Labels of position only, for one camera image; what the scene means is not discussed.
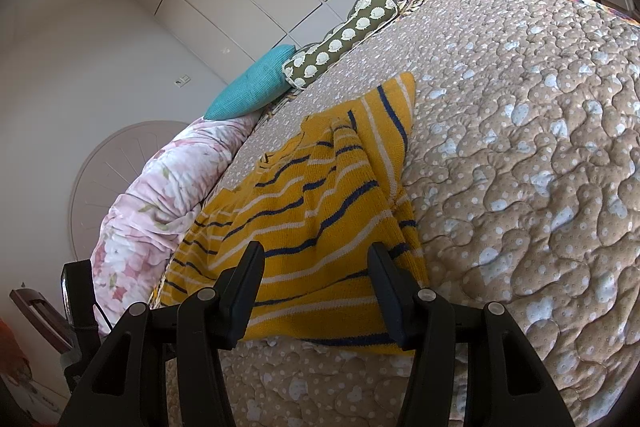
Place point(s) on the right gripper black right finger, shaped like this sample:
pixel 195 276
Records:
pixel 397 293

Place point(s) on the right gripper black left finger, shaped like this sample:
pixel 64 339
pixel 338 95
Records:
pixel 237 289

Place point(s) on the yellow striped knit sweater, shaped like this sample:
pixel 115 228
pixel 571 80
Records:
pixel 316 206

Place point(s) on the pink floral duvet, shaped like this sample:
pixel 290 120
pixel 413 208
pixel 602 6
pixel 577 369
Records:
pixel 147 222

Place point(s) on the pink round headboard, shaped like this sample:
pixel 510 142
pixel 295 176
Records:
pixel 106 173

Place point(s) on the beige quilted bed cover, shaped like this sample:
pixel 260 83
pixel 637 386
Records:
pixel 522 170

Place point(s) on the teal cushion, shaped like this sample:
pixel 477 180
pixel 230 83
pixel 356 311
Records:
pixel 262 83

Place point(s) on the green patterned bolster pillow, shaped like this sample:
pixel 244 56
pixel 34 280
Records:
pixel 364 19

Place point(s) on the wall socket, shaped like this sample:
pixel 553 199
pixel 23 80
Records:
pixel 182 81

